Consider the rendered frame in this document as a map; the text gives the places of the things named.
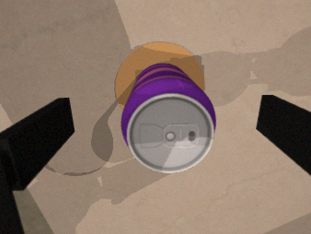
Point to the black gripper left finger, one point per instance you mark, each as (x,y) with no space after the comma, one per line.
(25,149)

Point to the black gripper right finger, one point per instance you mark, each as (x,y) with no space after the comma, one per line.
(288,127)

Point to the orange round disc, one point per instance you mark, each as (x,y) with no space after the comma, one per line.
(155,53)

